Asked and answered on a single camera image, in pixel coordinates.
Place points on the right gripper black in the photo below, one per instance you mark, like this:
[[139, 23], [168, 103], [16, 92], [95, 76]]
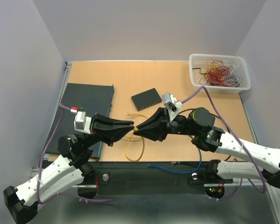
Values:
[[157, 133]]

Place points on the aluminium frame rail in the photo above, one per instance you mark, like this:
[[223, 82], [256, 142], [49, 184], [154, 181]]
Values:
[[60, 93]]

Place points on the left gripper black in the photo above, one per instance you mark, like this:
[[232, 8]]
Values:
[[112, 129]]

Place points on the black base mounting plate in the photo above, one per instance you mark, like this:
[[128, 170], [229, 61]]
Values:
[[150, 178]]

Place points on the large rack network switch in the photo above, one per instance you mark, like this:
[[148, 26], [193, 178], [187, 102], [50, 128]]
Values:
[[89, 98]]

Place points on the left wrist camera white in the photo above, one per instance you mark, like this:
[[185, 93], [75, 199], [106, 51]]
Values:
[[80, 118]]

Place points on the small black network switch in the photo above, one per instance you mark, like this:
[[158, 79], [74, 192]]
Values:
[[146, 99]]

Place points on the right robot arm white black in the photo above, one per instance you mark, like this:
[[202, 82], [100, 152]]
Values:
[[257, 162]]

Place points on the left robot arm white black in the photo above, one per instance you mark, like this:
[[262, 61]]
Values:
[[72, 166]]

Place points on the white plastic basket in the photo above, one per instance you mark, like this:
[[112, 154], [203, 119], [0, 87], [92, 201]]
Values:
[[219, 73]]

